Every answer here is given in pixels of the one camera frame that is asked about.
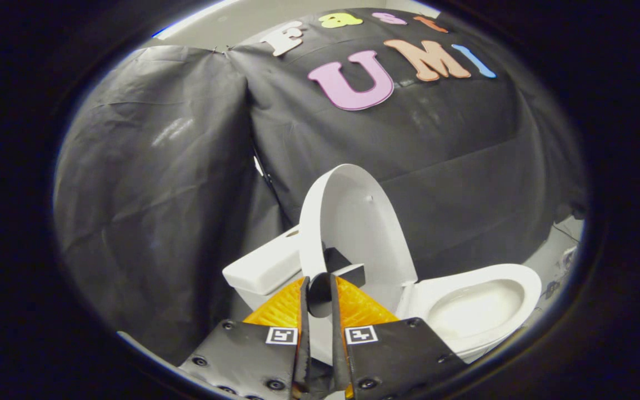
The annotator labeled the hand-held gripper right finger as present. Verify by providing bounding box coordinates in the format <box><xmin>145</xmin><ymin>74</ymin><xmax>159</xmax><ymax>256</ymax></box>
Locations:
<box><xmin>328</xmin><ymin>274</ymin><xmax>468</xmax><ymax>400</ymax></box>

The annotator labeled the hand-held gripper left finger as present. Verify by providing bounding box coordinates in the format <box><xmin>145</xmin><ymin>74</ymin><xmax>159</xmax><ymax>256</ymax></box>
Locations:
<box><xmin>178</xmin><ymin>276</ymin><xmax>312</xmax><ymax>400</ymax></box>

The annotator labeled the white toilet lid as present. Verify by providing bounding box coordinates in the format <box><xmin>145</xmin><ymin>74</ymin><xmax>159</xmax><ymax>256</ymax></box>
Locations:
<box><xmin>298</xmin><ymin>163</ymin><xmax>418</xmax><ymax>367</ymax></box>

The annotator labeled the white toilet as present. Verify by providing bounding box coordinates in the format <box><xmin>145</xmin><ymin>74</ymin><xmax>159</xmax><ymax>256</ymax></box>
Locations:
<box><xmin>222</xmin><ymin>225</ymin><xmax>543</xmax><ymax>367</ymax></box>

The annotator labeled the black backdrop cloth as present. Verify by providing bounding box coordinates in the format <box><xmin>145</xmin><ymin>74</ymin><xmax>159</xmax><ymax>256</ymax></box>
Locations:
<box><xmin>53</xmin><ymin>7</ymin><xmax>587</xmax><ymax>367</ymax></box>

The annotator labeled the tangle of floor cables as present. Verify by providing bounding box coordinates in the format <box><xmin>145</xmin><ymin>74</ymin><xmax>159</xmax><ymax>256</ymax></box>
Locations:
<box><xmin>542</xmin><ymin>222</ymin><xmax>583</xmax><ymax>302</ymax></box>

